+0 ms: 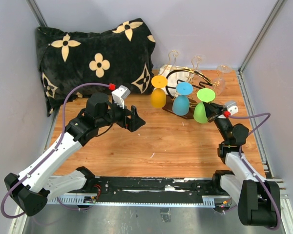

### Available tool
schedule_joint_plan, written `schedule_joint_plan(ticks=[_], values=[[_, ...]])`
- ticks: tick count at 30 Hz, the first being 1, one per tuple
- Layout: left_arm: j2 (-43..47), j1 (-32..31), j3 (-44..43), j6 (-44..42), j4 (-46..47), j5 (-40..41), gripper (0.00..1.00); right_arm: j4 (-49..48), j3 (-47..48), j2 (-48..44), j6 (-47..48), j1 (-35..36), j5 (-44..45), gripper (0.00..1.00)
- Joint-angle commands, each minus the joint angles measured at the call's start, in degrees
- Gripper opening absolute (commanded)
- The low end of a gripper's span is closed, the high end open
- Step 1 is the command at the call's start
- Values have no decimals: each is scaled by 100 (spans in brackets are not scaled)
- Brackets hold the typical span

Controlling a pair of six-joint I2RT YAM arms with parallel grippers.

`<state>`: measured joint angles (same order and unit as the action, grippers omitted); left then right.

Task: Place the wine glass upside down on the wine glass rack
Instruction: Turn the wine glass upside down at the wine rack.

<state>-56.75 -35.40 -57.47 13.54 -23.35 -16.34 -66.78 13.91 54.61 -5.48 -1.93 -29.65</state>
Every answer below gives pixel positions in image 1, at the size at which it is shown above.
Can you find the blue plastic goblet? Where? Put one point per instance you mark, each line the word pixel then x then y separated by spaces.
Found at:
pixel 181 103

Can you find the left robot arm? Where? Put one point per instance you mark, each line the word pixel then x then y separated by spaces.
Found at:
pixel 32 188

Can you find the short clear wine glass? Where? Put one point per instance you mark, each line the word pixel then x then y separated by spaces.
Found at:
pixel 196 63

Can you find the gold and black wine glass rack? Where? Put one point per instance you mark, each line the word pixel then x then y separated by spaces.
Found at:
pixel 205 82

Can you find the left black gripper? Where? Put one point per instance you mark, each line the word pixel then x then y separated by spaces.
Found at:
pixel 136 121

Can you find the tall clear champagne flute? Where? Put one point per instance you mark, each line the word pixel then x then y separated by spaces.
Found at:
pixel 218 84

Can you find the green plastic goblet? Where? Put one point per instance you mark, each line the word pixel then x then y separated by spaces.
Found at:
pixel 205 95

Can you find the yellow plastic goblet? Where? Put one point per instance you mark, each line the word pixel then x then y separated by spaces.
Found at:
pixel 158 96

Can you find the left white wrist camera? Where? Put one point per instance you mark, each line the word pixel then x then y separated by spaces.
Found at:
pixel 119 95

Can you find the brown tinted clear goblet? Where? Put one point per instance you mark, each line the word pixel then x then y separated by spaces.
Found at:
pixel 172 59

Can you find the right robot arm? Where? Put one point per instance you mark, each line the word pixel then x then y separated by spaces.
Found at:
pixel 257 199

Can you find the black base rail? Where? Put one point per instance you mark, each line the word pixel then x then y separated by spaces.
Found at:
pixel 158 191

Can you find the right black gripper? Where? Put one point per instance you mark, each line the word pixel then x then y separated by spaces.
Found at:
pixel 212 110

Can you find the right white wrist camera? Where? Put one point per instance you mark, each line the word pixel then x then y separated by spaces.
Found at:
pixel 230 109

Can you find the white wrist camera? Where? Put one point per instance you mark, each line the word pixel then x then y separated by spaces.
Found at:
pixel 230 109
pixel 119 95

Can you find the folded cream cloth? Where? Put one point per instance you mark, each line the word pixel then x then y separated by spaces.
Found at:
pixel 172 79

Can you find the black floral plush pillow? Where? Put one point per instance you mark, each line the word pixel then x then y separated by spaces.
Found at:
pixel 77 64

